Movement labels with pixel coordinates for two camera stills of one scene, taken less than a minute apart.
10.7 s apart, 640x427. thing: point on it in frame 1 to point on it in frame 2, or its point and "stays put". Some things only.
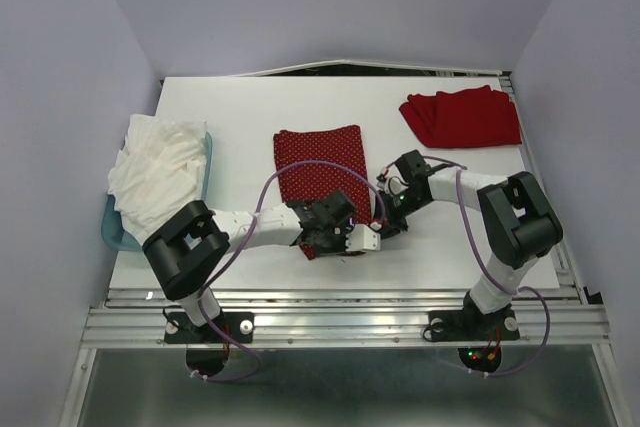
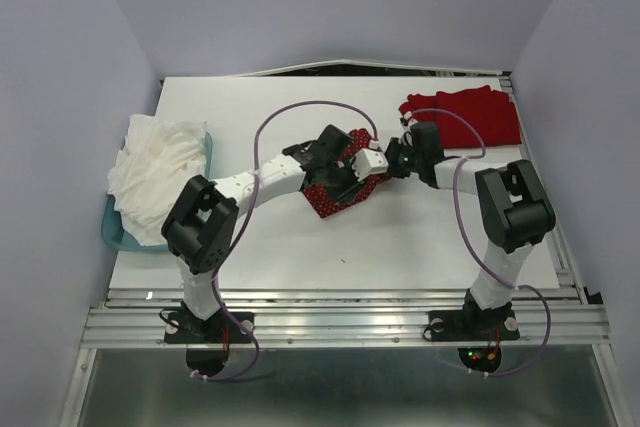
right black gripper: (389, 222) to (390, 153)
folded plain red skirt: (471, 117) stays put
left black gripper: (345, 229) to (351, 188)
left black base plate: (178, 330) stays put
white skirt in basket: (159, 171) stays put
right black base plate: (468, 325) stays put
